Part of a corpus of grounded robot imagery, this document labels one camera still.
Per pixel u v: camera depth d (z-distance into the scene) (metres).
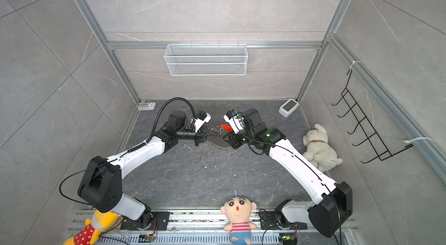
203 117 0.69
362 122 0.69
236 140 0.65
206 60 1.01
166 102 0.61
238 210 0.69
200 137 0.70
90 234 0.66
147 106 1.15
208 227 0.73
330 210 0.38
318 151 0.84
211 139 0.76
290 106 1.12
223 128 0.75
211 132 0.75
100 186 0.43
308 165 0.44
